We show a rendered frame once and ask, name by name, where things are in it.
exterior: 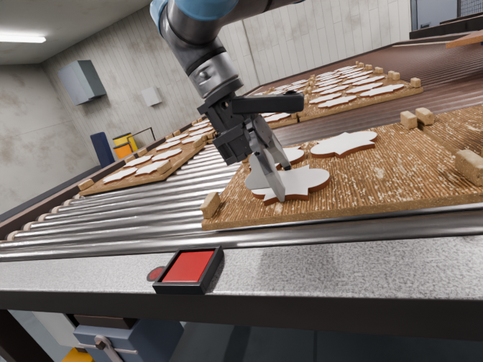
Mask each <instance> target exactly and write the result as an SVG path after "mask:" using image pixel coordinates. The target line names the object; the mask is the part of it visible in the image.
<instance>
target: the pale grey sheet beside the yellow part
mask: <svg viewBox="0 0 483 362"><path fill-rule="evenodd" d="M31 312H32V313H33V314H34V315H35V317H36V318H37V319H38V320H39V321H40V322H41V323H42V324H43V325H44V326H45V328H46V329H47V330H48V331H49V333H50V334H51V335H52V336H53V338H54V339H56V341H57V342H58V343H59V344H60V345H66V346H71V347H76V348H84V347H80V346H79V345H78V344H79V341H78V339H77V338H76V337H75V336H74V334H73V331H74V330H75V329H76V326H74V324H73V323H72V322H71V320H70V319H69V318H68V316H67V315H66V314H65V313H54V312H33V311H31Z"/></svg>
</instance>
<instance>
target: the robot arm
mask: <svg viewBox="0 0 483 362"><path fill-rule="evenodd" d="M303 1H305V0H154V1H152V3H151V5H150V14H151V16H152V18H153V20H154V22H155V24H156V25H157V28H158V31H159V33H160V35H161V36H162V38H163V39H164V40H165V41H166V43H167V44H168V46H169V47H170V49H171V50H172V52H173V54H174V56H175V57H176V58H177V60H178V62H179V63H180V65H181V67H182V68H183V69H184V71H185V73H186V75H187V76H188V77H189V79H190V81H191V83H192V84H193V86H194V87H195V89H196V90H197V92H198V94H199V96H200V97H201V98H202V99H204V98H205V103H204V104H203V105H201V106H199V107H198V108H197V110H198V112H199V114H200V115H203V114H205V115H206V117H207V118H208V120H209V121H210V123H211V125H212V127H213V128H214V129H215V132H216V133H217V134H215V132H214V134H215V136H213V141H212V142H213V144H214V146H215V147H216V149H217V150H218V152H219V154H220V155H221V157H222V158H223V160H224V161H225V163H226V165H227V166H229V165H232V164H234V163H236V162H237V163H239V162H241V161H243V160H245V159H246V158H247V157H248V155H250V154H252V153H254V154H252V155H251V156H250V158H249V164H250V166H251V169H252V171H251V173H250V174H249V176H248V177H247V178H246V179H245V185H246V187H247V189H249V190H259V189H266V188H272V190H273V192H274V194H275V195H276V196H277V198H278V200H279V201H280V202H284V201H285V186H284V185H283V183H282V180H281V178H280V175H279V173H278V171H277V169H276V166H275V164H277V163H280V164H281V165H282V167H283V169H284V170H285V171H287V170H291V164H290V162H289V160H288V158H287V155H286V153H285V152H284V150H283V148H282V146H281V144H280V142H279V141H278V139H277V137H276V136H275V134H274V132H273V130H271V128H270V127H269V125H268V124H267V122H266V121H265V119H264V117H263V116H262V115H261V114H259V113H286V114H294V113H297V112H301V111H303V109H304V101H305V96H304V94H303V93H299V92H297V91H295V90H288V91H286V92H284V93H279V94H266V95H252V96H236V94H235V91H237V90H239V89H240V88H241V87H242V86H243V85H244V84H243V82H242V80H241V78H238V77H239V72H238V70H237V69H236V67H235V65H234V64H233V62H232V60H231V58H230V57H229V54H228V52H227V51H226V49H225V47H224V46H223V44H222V42H221V40H220V39H219V36H218V34H219V32H220V30H221V28H222V27H223V26H225V25H227V24H231V23H234V22H237V21H240V20H243V19H247V18H250V17H253V16H256V15H258V14H262V13H265V12H266V11H271V10H273V9H277V8H280V7H282V6H287V5H289V4H299V3H301V2H303ZM226 103H227V104H228V105H226ZM212 135H213V134H212ZM214 137H215V138H214Z"/></svg>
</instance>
